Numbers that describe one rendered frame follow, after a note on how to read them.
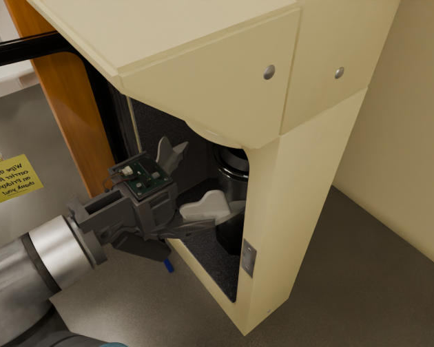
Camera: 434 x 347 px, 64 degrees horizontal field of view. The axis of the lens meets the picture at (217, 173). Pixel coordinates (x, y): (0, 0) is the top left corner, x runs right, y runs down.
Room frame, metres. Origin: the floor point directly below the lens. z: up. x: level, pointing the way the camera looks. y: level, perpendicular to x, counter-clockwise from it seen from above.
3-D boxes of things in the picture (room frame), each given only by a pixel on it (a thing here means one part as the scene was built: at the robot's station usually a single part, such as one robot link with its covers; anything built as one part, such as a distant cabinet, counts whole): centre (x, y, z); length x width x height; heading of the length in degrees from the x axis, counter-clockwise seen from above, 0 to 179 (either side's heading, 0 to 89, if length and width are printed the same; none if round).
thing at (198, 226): (0.26, 0.05, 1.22); 0.09 x 0.05 x 0.02; 94
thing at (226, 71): (0.29, 0.10, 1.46); 0.32 x 0.11 x 0.10; 38
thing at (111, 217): (0.25, 0.11, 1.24); 0.12 x 0.08 x 0.09; 128
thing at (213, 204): (0.26, 0.00, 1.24); 0.09 x 0.03 x 0.06; 94
